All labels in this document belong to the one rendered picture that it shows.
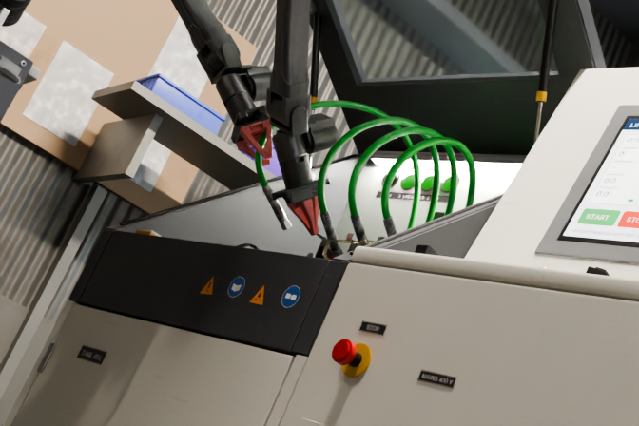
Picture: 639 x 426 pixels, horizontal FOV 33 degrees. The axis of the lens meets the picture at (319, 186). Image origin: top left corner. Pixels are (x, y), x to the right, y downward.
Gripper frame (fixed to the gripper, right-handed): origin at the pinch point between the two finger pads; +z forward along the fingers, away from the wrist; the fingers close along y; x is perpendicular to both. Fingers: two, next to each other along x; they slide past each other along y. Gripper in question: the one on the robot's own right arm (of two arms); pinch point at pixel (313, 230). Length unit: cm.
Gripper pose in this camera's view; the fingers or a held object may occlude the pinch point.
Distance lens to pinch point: 208.1
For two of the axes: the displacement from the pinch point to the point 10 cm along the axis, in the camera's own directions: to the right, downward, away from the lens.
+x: -5.1, 0.8, 8.6
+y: 8.2, -2.6, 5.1
